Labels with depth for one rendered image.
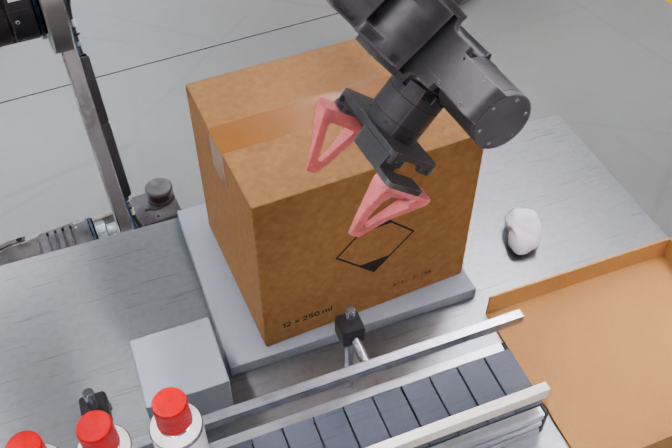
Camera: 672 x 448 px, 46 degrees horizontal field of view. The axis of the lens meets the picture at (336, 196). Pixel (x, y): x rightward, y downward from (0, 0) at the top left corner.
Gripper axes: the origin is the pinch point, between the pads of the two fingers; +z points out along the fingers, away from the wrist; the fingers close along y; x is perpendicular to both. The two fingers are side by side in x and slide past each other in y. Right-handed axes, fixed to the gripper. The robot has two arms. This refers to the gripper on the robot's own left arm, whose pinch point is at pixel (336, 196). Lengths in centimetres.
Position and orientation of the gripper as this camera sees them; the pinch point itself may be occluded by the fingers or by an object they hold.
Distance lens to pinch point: 79.2
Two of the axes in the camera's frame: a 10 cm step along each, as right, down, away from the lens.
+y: 4.4, 6.6, -6.1
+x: 6.9, 1.8, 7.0
